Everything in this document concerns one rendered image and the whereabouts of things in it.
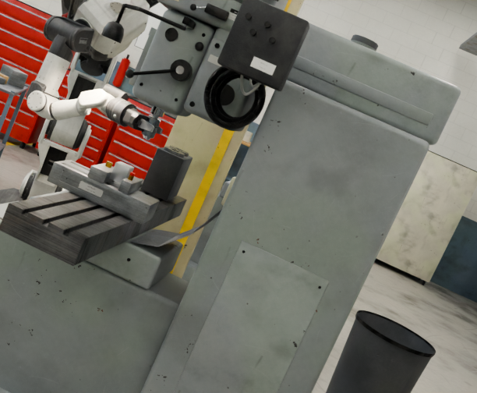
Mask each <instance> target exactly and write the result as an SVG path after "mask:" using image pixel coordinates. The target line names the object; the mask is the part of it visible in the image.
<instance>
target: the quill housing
mask: <svg viewBox="0 0 477 393"><path fill-rule="evenodd" d="M184 16H186V17H189V18H190V19H192V20H193V21H194V22H195V23H196V25H195V27H194V29H193V30H192V29H190V28H188V27H186V30H181V29H179V28H177V27H174V26H172V25H170V24H168V23H165V22H163V21H160V24H159V26H158V28H157V31H156V34H155V35H154V39H153V40H152V43H151V45H150V48H149V51H148V52H147V56H146V58H145V60H144V62H143V65H142V67H141V70H140V71H151V70H162V69H170V67H171V64H172V63H173V62H174V61H176V60H178V59H183V60H185V61H187V62H188V63H189V64H190V65H191V66H192V70H193V72H192V75H191V77H190V78H189V79H188V80H187V81H183V82H180V81H177V80H175V79H174V78H173V77H172V76H171V74H170V73H158V74H148V75H138V77H137V79H136V82H135V84H134V87H133V89H132V92H133V95H134V96H135V97H137V98H138V99H140V100H142V101H145V102H146V103H148V104H152V105H153V106H155V107H157V108H160V109H162V110H164V111H167V112H169V113H171V114H173V115H179V116H184V117H187V116H190V115H191V114H192V113H189V112H187V111H186V110H185V109H184V104H185V101H186V98H187V96H188V94H189V91H190V89H191V87H192V85H193V81H194V79H195V78H196V74H197V73H198V70H199V68H200V65H201V63H202V61H203V58H204V56H205V54H206V52H207V49H208V47H209V44H210V42H211V40H212V39H213V37H214V34H215V32H216V30H215V29H214V28H213V27H212V26H211V25H209V24H206V23H204V22H202V21H199V20H197V19H194V18H192V17H191V16H187V15H186V14H184V13H181V12H179V11H176V10H174V9H168V10H166V11H165V12H164V15H163V17H164V18H166V19H169V20H171V21H173V22H176V23H178V24H180V25H183V26H184V24H183V23H182V21H183V19H184ZM197 42H202V43H203V45H204V48H203V50H202V51H197V50H196V49H195V44H196V43H197Z"/></svg>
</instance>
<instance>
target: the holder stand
mask: <svg viewBox="0 0 477 393"><path fill-rule="evenodd" d="M192 159H193V157H190V156H189V153H188V152H186V151H184V150H182V149H179V148H177V147H174V146H171V145H170V147H167V146H165V147H161V148H158V149H157V151H156V153H155V155H154V159H153V160H152V162H151V165H150V167H149V170H148V172H147V175H146V177H145V179H144V181H143V185H142V186H141V188H140V189H141V190H143V191H145V192H147V193H149V194H152V195H154V196H156V197H158V198H161V199H162V200H165V201H167V200H170V199H171V198H173V197H176V196H177V194H178V191H179V189H180V187H181V184H182V182H183V179H184V178H185V176H186V173H187V171H188V169H189V166H190V164H191V161H192Z"/></svg>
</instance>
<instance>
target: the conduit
mask: <svg viewBox="0 0 477 393"><path fill-rule="evenodd" d="M240 76H241V74H238V73H236V72H234V71H231V70H230V69H227V68H225V67H223V66H221V67H220V68H218V69H216V70H215V72H214V73H212V75H211V76H210V78H209V80H208V81H207V85H206V86H205V89H204V90H205V91H204V105H205V106H204V107H205V109H206V111H207V114H208V116H209V118H210V119H211V120H212V121H213V122H214V123H215V124H216V125H218V126H220V127H221V128H225V129H239V128H242V127H244V126H247V125H248V124H250V123H251V122H253V121H254V120H255V119H256V118H257V117H258V116H259V114H260V113H261V111H262V110H263V106H264V105H265V104H264V103H265V99H266V90H265V86H264V85H263V84H260V86H259V87H258V88H257V89H258V90H255V97H254V98H255V100H254V102H253V105H252V107H251V108H250V109H249V111H248V112H247V113H246V114H244V115H243V116H241V117H232V116H230V115H228V114H227V113H226V112H225V111H224V109H223V108H222V105H221V93H222V90H223V89H224V87H225V86H226V85H227V84H228V83H229V82H230V81H232V80H234V79H238V78H239V79H240Z"/></svg>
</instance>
